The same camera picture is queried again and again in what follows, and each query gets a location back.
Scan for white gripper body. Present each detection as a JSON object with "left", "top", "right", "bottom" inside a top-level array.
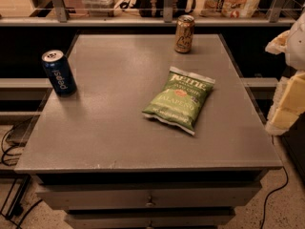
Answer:
[{"left": 285, "top": 13, "right": 305, "bottom": 71}]

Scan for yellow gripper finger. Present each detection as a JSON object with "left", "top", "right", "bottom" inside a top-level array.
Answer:
[
  {"left": 265, "top": 31, "right": 290, "bottom": 54},
  {"left": 265, "top": 72, "right": 305, "bottom": 135}
]

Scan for blue pepsi can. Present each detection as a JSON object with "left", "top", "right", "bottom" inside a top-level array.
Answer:
[{"left": 42, "top": 50, "right": 77, "bottom": 97}]

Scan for gold soda can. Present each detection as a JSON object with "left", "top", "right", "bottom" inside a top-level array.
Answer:
[{"left": 174, "top": 14, "right": 194, "bottom": 53}]

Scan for colourful snack bag on shelf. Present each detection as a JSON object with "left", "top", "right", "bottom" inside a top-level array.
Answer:
[{"left": 201, "top": 0, "right": 260, "bottom": 18}]

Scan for green jalapeno chips bag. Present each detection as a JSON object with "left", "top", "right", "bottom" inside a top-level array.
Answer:
[{"left": 142, "top": 67, "right": 215, "bottom": 135}]

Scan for black object on shelf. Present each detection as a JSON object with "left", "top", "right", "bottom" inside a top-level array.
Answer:
[{"left": 120, "top": 0, "right": 196, "bottom": 17}]

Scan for grey drawer cabinet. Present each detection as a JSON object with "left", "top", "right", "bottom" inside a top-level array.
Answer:
[{"left": 16, "top": 34, "right": 281, "bottom": 215}]

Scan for lower drawer with knob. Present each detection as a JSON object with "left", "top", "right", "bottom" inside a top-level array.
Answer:
[{"left": 65, "top": 209, "right": 235, "bottom": 229}]

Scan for drawer with knob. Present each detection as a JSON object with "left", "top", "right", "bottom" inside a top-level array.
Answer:
[
  {"left": 36, "top": 181, "right": 261, "bottom": 210},
  {"left": 65, "top": 209, "right": 235, "bottom": 229}
]

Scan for upper drawer with knob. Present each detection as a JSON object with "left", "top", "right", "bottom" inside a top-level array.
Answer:
[{"left": 36, "top": 181, "right": 261, "bottom": 210}]

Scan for black cable on right floor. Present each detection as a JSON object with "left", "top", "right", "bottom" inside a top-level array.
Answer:
[{"left": 258, "top": 165, "right": 290, "bottom": 229}]

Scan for grey metal shelf rail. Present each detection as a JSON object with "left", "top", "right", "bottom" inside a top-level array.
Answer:
[{"left": 0, "top": 0, "right": 304, "bottom": 27}]

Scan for black cables on left floor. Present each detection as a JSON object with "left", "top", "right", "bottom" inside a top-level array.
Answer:
[{"left": 0, "top": 116, "right": 43, "bottom": 229}]

